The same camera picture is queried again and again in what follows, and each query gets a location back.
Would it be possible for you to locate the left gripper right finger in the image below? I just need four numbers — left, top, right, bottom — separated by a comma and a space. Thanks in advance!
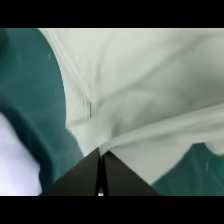
101, 150, 162, 197

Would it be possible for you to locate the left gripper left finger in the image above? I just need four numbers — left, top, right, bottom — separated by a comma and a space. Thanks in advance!
41, 147, 102, 197

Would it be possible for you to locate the pale grey-green garment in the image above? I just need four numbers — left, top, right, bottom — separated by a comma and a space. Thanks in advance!
37, 28, 224, 186

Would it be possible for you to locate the pale lavender garment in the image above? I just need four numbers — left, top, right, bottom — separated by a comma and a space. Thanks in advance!
0, 112, 43, 197

